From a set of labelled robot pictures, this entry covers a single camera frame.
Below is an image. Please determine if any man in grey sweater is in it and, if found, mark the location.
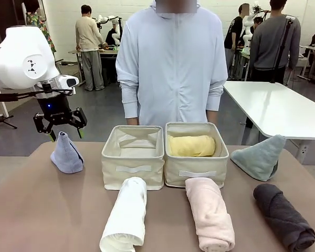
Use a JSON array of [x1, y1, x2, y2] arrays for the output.
[[249, 0, 302, 85]]

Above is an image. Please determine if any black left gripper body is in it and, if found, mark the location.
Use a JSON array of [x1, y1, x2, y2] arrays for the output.
[[35, 83, 75, 124]]

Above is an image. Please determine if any dark grey towel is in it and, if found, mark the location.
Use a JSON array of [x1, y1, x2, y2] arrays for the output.
[[253, 183, 315, 252]]

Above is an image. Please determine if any man in black t-shirt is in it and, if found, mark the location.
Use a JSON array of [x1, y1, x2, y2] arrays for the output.
[[223, 3, 250, 81]]

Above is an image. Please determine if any background workbench table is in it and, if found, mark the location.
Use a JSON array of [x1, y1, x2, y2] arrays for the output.
[[68, 47, 119, 85]]

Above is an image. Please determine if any white table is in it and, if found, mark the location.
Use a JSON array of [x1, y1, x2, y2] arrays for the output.
[[222, 81, 315, 166]]

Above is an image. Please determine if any woman in floral dress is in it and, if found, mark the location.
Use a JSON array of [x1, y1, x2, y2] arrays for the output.
[[25, 0, 57, 54]]

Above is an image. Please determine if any white height-adjustable desk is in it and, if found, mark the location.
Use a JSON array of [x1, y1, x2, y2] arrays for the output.
[[296, 45, 315, 86]]

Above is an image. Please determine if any person's right forearm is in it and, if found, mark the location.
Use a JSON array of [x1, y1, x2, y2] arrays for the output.
[[121, 83, 140, 119]]

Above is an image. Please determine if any person in pale hooded jacket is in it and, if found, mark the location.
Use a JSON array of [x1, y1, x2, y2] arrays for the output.
[[115, 0, 228, 127]]

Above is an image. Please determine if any man in beige sweater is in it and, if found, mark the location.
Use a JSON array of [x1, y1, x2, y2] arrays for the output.
[[75, 4, 107, 92]]

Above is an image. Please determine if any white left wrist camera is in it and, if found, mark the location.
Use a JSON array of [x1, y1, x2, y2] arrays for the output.
[[58, 75, 80, 89]]

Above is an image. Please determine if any black tripod stand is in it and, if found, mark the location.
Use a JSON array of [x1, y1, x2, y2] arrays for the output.
[[0, 99, 18, 130]]

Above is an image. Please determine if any lavender cone-folded towel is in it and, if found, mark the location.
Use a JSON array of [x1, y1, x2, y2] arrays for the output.
[[50, 131, 85, 175]]

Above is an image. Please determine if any person's left forearm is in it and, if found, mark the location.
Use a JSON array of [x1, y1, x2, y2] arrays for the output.
[[205, 80, 226, 113]]

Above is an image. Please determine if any white towel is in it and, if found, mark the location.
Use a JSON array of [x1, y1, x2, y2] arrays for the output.
[[99, 176, 148, 252]]

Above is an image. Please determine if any teal cone-folded towel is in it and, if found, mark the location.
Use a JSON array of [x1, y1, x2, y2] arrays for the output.
[[229, 134, 287, 182]]

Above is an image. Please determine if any pink towel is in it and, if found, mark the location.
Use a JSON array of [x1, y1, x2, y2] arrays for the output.
[[184, 177, 236, 252]]

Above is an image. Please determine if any beige fabric storage bin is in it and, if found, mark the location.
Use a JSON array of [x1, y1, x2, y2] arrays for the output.
[[163, 121, 230, 189], [101, 124, 166, 191]]

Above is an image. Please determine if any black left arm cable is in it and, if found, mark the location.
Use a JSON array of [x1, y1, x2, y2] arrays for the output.
[[0, 88, 74, 102]]

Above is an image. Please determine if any black tripod with phone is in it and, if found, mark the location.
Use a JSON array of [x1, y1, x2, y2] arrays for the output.
[[270, 15, 297, 85]]

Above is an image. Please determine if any yellow rolled towel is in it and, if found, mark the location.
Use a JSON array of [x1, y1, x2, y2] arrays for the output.
[[168, 134, 216, 158]]

